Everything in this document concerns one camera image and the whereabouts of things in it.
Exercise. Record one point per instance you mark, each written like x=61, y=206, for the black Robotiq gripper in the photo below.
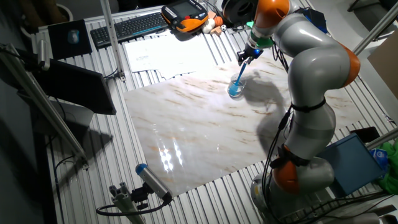
x=252, y=51

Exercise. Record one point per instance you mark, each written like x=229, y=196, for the blue stirring rod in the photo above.
x=241, y=74

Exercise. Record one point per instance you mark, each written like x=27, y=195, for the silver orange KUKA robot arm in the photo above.
x=314, y=68

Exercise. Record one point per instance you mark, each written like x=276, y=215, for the clear glass beaker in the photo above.
x=231, y=91

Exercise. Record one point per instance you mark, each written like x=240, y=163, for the small green object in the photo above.
x=249, y=24

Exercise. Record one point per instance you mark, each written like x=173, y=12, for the small soccer ball toy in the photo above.
x=224, y=28

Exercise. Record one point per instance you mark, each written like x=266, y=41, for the wooden toy block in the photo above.
x=216, y=31

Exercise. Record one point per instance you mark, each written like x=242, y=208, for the orange toy ball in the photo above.
x=218, y=21

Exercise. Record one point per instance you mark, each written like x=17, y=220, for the black round spool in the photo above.
x=239, y=11

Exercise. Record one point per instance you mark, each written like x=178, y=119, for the white toy figure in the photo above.
x=207, y=26

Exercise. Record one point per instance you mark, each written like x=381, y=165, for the pink toy block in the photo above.
x=212, y=14

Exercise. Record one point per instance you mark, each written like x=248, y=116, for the white paper sheet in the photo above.
x=186, y=53
x=141, y=56

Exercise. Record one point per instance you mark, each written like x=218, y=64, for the orange black teach pendant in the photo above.
x=186, y=12

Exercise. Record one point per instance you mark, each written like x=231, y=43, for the black pouch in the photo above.
x=315, y=18

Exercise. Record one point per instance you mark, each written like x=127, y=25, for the white marble pattern sheet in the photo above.
x=186, y=124

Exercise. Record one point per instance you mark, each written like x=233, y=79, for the black computer keyboard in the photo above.
x=130, y=28

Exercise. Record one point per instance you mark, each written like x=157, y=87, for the thick aluminium beam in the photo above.
x=376, y=29

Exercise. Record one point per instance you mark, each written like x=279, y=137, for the brown cardboard box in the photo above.
x=387, y=65

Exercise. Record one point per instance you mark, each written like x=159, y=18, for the black flat device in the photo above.
x=367, y=134

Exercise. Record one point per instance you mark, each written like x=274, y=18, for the blue box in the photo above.
x=354, y=165

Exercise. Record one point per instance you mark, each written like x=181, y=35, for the thin aluminium beam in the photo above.
x=382, y=140

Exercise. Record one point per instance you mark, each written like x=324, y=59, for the blue printed packet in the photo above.
x=379, y=155

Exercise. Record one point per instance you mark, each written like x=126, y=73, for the dark flat monitor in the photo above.
x=77, y=87

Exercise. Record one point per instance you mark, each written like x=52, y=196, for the grey computer mouse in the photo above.
x=73, y=36

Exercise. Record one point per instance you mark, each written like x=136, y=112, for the grey monitor base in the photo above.
x=71, y=117

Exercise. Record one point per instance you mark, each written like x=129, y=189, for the short aluminium profile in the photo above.
x=124, y=202

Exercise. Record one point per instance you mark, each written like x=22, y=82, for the black mouse pad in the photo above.
x=59, y=43

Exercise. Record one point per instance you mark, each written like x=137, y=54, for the green cloth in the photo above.
x=391, y=180

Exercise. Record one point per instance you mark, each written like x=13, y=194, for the long diagonal aluminium beam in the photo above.
x=46, y=109

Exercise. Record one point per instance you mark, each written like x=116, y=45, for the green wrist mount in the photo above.
x=264, y=43

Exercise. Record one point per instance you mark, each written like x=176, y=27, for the upright aluminium post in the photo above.
x=110, y=34

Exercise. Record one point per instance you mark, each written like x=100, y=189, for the silver camera with blue cap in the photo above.
x=152, y=180

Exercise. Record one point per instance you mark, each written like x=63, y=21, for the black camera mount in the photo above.
x=140, y=196

